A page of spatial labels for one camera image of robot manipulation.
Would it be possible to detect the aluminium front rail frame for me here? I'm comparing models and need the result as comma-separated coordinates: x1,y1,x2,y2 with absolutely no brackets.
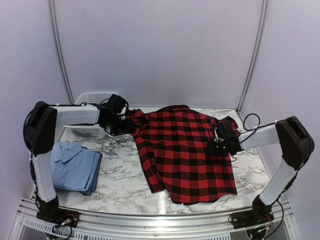
8,198,301,240

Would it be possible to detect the folded light blue shirt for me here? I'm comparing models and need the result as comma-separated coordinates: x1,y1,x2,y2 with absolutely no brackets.
50,141,102,192

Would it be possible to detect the white plastic basket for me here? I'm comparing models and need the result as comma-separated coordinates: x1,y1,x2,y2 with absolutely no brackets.
63,91,118,137

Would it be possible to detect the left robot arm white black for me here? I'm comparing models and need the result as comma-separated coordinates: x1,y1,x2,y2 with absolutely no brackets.
22,101,136,223

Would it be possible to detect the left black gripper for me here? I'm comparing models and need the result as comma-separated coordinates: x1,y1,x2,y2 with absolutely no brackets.
104,115,136,136

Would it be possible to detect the aluminium corner post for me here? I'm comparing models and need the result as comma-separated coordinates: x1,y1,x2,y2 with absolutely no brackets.
47,0,75,104
236,0,270,113

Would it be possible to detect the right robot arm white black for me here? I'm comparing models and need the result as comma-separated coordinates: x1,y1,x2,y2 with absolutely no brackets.
205,116,315,224

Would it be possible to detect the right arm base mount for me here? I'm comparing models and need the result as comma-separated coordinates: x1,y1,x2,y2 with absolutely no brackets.
228,210,275,229

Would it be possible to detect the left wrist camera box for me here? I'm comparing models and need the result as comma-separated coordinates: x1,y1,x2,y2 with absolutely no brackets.
106,94,129,117

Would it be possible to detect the right aluminium corner post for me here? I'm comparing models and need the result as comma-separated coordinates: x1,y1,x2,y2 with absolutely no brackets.
236,0,270,113

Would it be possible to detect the left aluminium corner post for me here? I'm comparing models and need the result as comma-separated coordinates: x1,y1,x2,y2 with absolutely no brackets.
47,0,75,104

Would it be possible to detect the red black plaid shirt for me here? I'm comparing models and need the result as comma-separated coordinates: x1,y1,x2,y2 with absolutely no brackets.
127,105,238,205

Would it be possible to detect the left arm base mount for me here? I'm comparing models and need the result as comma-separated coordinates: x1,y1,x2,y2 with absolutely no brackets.
36,207,80,228

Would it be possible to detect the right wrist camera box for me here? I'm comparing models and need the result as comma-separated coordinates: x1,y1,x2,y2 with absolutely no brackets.
214,121,238,141

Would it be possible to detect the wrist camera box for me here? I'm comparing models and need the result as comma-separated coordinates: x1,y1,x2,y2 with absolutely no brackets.
106,94,129,117
214,121,238,141

